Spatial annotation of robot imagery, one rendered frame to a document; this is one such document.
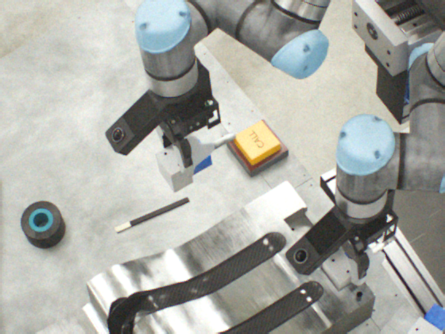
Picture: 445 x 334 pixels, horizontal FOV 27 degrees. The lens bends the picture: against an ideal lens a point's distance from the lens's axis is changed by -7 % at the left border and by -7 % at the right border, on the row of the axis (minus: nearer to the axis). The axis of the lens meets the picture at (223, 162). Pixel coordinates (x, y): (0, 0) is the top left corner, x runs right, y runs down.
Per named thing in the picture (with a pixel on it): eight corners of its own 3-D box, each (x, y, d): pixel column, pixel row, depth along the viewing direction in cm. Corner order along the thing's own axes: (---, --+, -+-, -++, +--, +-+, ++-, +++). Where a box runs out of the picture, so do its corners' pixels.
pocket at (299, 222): (306, 215, 161) (306, 204, 157) (323, 238, 158) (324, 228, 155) (283, 230, 159) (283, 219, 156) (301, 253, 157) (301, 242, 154)
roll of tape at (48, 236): (28, 252, 166) (23, 243, 163) (22, 215, 171) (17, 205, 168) (68, 244, 167) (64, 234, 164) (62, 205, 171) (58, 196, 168)
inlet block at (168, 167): (226, 133, 164) (225, 114, 160) (243, 154, 162) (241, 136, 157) (159, 171, 161) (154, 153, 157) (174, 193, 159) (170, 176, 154)
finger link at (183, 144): (198, 168, 150) (185, 128, 144) (189, 174, 150) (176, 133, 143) (183, 152, 153) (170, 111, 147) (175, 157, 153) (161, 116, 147)
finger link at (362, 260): (372, 280, 142) (367, 243, 136) (364, 285, 142) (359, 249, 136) (355, 262, 146) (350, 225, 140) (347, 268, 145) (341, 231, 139)
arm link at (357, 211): (356, 215, 126) (322, 171, 130) (354, 231, 130) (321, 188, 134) (399, 186, 128) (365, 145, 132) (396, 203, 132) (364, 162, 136)
